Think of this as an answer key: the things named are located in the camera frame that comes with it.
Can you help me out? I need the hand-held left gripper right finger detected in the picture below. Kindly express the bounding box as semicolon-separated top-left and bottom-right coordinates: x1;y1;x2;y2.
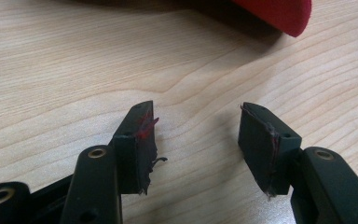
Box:
238;102;303;198

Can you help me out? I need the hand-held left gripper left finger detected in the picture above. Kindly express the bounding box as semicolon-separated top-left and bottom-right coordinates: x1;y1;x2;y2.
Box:
108;100;169;196

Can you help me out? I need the red baseball cap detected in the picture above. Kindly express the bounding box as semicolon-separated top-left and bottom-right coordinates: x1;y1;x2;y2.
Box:
229;0;313;38

